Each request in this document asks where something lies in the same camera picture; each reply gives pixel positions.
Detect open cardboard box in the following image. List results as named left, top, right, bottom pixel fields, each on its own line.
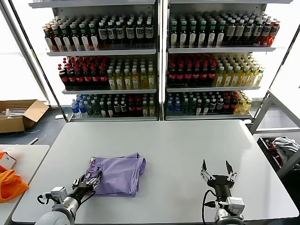
left=0, top=100, right=49, bottom=134

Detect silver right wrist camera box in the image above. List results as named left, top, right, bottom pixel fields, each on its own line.
left=226, top=196, right=245, bottom=215

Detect black storage bin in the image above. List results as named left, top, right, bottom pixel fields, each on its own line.
left=256, top=135, right=300, bottom=174

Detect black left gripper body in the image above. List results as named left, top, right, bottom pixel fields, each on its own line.
left=67, top=183, right=98, bottom=203

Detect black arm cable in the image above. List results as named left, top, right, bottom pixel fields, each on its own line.
left=37, top=191, right=96, bottom=204
left=202, top=189, right=218, bottom=222

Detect grey white garment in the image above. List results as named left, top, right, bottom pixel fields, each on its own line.
left=271, top=137, right=300, bottom=165

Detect grey metal drink shelf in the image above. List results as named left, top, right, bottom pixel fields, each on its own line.
left=28, top=0, right=162, bottom=122
left=163, top=0, right=277, bottom=121

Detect red drink bottle white cap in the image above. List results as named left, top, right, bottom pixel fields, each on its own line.
left=267, top=20, right=280, bottom=47

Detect purple t-shirt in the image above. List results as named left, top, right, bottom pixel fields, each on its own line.
left=88, top=152, right=147, bottom=197

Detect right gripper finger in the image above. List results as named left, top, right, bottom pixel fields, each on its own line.
left=225, top=160, right=238, bottom=182
left=200, top=159, right=216, bottom=182

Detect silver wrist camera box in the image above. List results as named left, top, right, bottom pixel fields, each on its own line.
left=50, top=187, right=68, bottom=201
left=226, top=196, right=245, bottom=215

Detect small white orange box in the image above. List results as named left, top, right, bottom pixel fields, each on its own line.
left=0, top=151, right=16, bottom=170

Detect dark metal window post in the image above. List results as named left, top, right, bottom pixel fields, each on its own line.
left=8, top=0, right=70, bottom=122
left=267, top=24, right=300, bottom=92

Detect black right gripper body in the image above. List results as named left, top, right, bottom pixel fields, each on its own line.
left=206, top=174, right=235, bottom=199

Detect grey metal frame table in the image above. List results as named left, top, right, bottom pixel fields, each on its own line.
left=249, top=90, right=300, bottom=179

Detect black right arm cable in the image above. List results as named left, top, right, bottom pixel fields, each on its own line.
left=202, top=189, right=218, bottom=222

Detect dark bottle grey label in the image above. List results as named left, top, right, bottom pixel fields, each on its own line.
left=234, top=18, right=245, bottom=46
left=225, top=18, right=236, bottom=46

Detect orange fabric bag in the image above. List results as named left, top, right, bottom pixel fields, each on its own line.
left=0, top=165, right=29, bottom=203

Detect red tea bottle white label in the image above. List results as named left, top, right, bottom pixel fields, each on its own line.
left=43, top=25, right=53, bottom=52

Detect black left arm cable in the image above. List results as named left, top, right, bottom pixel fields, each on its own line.
left=37, top=191, right=96, bottom=204

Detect white foam strips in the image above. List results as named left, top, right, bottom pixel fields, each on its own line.
left=3, top=107, right=29, bottom=119

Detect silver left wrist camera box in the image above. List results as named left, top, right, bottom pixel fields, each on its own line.
left=50, top=187, right=68, bottom=201

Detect red garment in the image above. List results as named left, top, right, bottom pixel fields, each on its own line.
left=264, top=139, right=281, bottom=162

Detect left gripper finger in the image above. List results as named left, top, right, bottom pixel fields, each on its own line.
left=85, top=172, right=103, bottom=186
left=72, top=174, right=89, bottom=188

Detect dark tea bottle green cap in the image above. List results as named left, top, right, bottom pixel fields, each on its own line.
left=179, top=20, right=188, bottom=47
left=198, top=20, right=206, bottom=47
left=79, top=22, right=90, bottom=51
left=188, top=20, right=197, bottom=47
left=51, top=24, right=63, bottom=52
left=60, top=23, right=71, bottom=52
left=69, top=22, right=81, bottom=51
left=216, top=20, right=225, bottom=47
left=170, top=20, right=178, bottom=47
left=207, top=20, right=216, bottom=47
left=88, top=22, right=99, bottom=51

